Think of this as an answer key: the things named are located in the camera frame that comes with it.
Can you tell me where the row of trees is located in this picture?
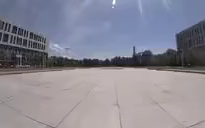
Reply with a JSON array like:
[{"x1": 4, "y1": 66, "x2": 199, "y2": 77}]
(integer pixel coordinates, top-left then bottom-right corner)
[{"x1": 46, "y1": 48, "x2": 183, "y2": 68}]

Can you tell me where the pale concrete slab plaza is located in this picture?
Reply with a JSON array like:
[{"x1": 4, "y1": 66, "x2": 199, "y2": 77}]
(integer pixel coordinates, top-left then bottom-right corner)
[{"x1": 0, "y1": 66, "x2": 205, "y2": 128}]

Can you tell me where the tall dark tower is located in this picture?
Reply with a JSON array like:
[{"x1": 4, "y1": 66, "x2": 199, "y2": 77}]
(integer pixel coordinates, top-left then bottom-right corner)
[{"x1": 132, "y1": 45, "x2": 137, "y2": 66}]

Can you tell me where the dark raised kerb strip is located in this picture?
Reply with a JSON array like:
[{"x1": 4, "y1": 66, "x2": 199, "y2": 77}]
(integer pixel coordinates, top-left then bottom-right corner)
[{"x1": 148, "y1": 67, "x2": 205, "y2": 76}]

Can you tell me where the white building with window rows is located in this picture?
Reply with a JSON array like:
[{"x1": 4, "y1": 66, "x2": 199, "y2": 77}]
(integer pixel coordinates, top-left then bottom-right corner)
[{"x1": 0, "y1": 16, "x2": 50, "y2": 69}]

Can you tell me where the grey building with window grid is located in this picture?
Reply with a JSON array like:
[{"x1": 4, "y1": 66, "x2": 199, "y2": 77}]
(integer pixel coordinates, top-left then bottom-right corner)
[{"x1": 175, "y1": 14, "x2": 205, "y2": 67}]

